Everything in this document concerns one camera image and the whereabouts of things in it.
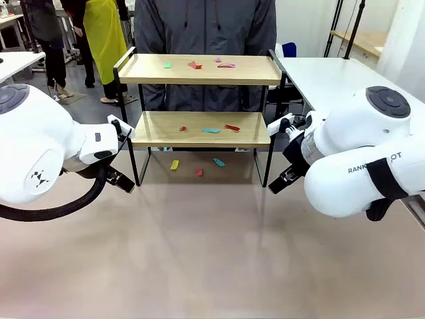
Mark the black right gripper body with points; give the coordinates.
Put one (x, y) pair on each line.
(295, 153)

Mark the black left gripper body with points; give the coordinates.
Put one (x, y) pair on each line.
(86, 169)

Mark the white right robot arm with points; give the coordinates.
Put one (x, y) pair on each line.
(348, 139)

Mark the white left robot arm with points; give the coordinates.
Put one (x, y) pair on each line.
(33, 149)

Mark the two-tier wooden black-framed shelf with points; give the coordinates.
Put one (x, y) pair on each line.
(199, 79)

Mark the yellow paper scrap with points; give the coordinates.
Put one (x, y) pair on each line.
(175, 165)

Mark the teal pointed paper scrap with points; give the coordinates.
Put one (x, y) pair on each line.
(219, 163)

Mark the long red paper scrap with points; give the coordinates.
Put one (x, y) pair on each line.
(232, 128)

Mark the grey floor mat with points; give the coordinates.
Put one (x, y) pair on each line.
(71, 99)

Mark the red folded paper scrap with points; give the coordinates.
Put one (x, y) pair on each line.
(199, 171)

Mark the large white side table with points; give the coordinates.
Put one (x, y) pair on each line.
(332, 76)

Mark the long teal paper scrap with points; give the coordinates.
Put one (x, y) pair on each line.
(210, 131)

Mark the blue chair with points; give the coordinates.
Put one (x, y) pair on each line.
(289, 50)

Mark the long pink paper scrap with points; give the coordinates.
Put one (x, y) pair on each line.
(229, 65)

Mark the person in dark clothes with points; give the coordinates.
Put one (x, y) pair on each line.
(53, 63)

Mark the small white table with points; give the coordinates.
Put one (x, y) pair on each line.
(16, 64)

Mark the thin black tripod pole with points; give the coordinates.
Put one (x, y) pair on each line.
(334, 28)

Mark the person in yellow apron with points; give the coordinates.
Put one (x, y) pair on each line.
(104, 40)

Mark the thick black stand pole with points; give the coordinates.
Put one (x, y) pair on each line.
(354, 33)

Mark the red crumpled paper scrap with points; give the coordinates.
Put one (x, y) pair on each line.
(194, 65)

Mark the wooden workbench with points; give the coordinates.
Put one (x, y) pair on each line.
(368, 40)

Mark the person in grey jacket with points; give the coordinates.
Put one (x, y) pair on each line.
(206, 26)

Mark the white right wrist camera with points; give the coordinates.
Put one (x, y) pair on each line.
(279, 125)

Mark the grey metal rail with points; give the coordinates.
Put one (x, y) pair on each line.
(420, 212)

